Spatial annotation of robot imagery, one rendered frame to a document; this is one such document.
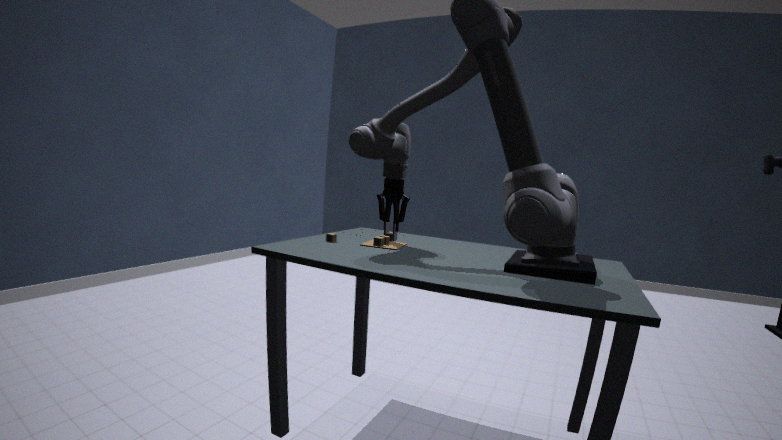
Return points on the tan flat mat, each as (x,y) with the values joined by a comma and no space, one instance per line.
(392,245)

